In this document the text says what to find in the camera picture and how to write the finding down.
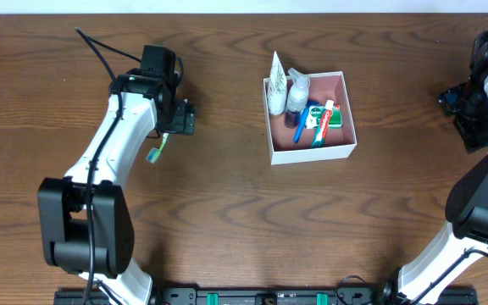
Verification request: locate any white box pink inside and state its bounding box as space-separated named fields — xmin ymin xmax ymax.
xmin=263 ymin=71 xmax=358 ymax=165

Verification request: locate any left black cable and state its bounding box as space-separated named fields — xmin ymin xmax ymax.
xmin=74 ymin=27 xmax=143 ymax=305

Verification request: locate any white Pantene tube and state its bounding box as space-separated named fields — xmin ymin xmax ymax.
xmin=267 ymin=52 xmax=287 ymax=116

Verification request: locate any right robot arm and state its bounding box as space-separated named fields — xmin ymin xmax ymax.
xmin=375 ymin=30 xmax=488 ymax=304

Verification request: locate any blue pump soap bottle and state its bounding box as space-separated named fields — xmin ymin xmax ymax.
xmin=285 ymin=68 xmax=310 ymax=129

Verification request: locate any green Dettol soap box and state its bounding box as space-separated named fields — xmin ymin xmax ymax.
xmin=305 ymin=104 xmax=342 ymax=129

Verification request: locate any Colgate toothpaste tube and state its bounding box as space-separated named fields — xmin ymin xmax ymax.
xmin=311 ymin=100 xmax=335 ymax=148

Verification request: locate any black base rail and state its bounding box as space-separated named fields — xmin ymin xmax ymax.
xmin=53 ymin=286 xmax=480 ymax=305

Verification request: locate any blue disposable razor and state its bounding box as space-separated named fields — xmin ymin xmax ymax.
xmin=293 ymin=100 xmax=319 ymax=143

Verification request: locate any green white toothbrush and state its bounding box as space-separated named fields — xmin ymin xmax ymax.
xmin=147 ymin=133 xmax=169 ymax=164

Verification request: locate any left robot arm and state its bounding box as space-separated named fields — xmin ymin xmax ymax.
xmin=37 ymin=68 xmax=194 ymax=304

